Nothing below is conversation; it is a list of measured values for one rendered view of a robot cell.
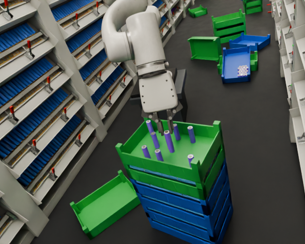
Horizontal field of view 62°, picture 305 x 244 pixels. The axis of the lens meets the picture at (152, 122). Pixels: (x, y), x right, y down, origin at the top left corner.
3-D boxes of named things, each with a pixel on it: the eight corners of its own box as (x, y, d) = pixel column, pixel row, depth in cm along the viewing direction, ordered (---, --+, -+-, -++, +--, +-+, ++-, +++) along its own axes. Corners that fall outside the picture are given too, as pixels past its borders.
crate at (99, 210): (90, 240, 116) (83, 230, 111) (76, 213, 131) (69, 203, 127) (144, 200, 126) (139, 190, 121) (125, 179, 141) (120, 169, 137)
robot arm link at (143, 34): (134, 66, 67) (168, 58, 68) (122, 14, 65) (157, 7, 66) (132, 68, 75) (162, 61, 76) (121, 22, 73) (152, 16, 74)
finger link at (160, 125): (160, 111, 75) (164, 133, 76) (149, 114, 76) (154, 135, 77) (158, 113, 72) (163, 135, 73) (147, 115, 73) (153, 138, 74)
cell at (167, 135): (167, 149, 77) (162, 132, 74) (169, 145, 78) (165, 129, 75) (172, 150, 76) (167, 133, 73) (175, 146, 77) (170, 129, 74)
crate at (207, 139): (122, 163, 91) (114, 146, 87) (150, 128, 104) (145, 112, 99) (201, 183, 74) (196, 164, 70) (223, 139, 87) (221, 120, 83)
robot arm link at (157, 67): (168, 60, 75) (170, 70, 75) (139, 67, 76) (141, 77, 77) (166, 58, 67) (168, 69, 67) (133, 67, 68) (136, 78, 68)
